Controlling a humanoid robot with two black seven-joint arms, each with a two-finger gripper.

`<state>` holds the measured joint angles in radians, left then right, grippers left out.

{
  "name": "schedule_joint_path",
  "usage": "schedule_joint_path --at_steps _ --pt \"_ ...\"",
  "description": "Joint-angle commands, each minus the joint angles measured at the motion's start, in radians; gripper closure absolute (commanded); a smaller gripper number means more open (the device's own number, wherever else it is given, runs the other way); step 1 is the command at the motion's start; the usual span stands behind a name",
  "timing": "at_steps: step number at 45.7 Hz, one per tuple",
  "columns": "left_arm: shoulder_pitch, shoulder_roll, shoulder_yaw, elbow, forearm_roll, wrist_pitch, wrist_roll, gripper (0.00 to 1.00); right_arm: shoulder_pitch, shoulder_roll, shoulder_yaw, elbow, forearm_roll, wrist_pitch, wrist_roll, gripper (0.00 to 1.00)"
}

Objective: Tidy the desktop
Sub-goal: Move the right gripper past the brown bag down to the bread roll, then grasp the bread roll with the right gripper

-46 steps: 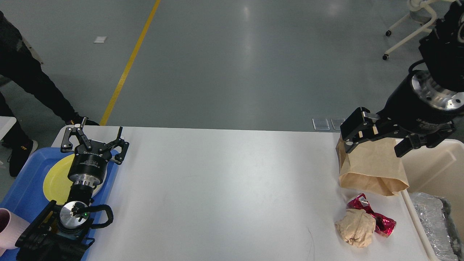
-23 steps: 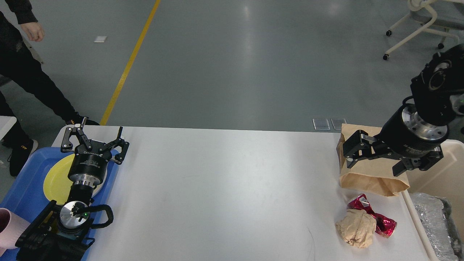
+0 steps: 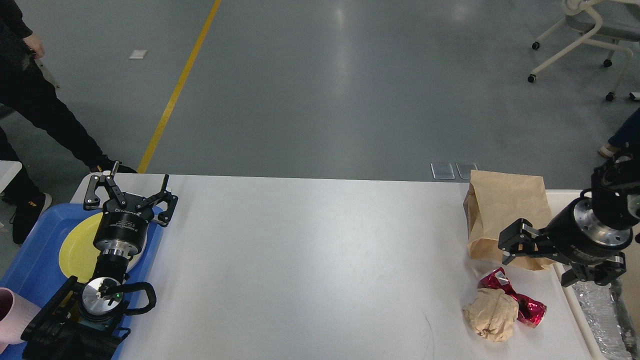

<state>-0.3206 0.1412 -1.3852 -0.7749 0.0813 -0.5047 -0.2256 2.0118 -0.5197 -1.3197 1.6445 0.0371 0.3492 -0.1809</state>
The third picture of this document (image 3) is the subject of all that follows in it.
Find white office chair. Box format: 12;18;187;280
526;0;640;102

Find clear floor plate right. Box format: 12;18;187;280
455;162;478;180

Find pink ribbed cup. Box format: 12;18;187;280
0;287;41;353

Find clear floor plate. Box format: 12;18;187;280
455;162;478;180
430;162;457;180

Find person in black clothes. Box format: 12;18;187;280
0;0;115;245

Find dark green mug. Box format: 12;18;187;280
79;317;118;334

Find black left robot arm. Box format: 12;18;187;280
21;162;179;360

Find pink plate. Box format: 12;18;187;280
126;234;148;273

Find white side table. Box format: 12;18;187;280
0;160;23;193

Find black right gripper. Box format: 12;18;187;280
498;196;634;288

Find brown paper ball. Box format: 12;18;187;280
462;288;519;343

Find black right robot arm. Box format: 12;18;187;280
497;145;640;287

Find foil bag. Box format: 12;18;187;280
571;280;639;360

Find yellow plastic plate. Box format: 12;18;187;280
58;213;103;283

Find red foil wrapper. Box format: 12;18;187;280
477;267;547;329

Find white floor tag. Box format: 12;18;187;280
128;49;148;60

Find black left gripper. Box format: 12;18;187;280
83;161;179;258

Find clear floor plate left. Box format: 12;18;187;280
430;162;457;180

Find person at right edge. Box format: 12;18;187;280
598;108;640;158

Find small brown paper bag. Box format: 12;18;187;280
462;170;553;264

